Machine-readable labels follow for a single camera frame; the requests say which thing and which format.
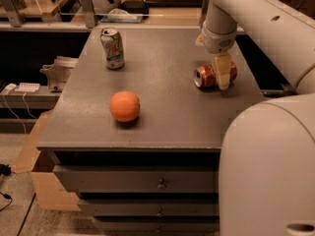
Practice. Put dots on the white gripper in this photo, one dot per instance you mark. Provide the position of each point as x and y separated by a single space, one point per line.
217 39

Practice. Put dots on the green white soda can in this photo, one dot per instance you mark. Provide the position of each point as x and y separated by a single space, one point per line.
113 47

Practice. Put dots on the red coke can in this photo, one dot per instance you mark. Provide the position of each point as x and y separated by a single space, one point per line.
205 78

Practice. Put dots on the black keyboard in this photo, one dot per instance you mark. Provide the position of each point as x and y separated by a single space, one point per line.
175 3

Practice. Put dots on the orange fruit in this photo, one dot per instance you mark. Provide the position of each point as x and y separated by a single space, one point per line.
124 106

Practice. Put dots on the grey metal bracket part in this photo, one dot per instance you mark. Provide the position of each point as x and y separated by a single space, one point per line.
58 72

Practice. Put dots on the cardboard box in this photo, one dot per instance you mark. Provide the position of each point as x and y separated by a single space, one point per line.
49 191

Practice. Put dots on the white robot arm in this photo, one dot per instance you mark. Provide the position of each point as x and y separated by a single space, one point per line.
267 158

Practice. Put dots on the grey drawer cabinet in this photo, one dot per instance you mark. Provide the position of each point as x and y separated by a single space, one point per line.
159 172

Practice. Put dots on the white power strip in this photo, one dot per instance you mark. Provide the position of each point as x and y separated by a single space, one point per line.
27 87

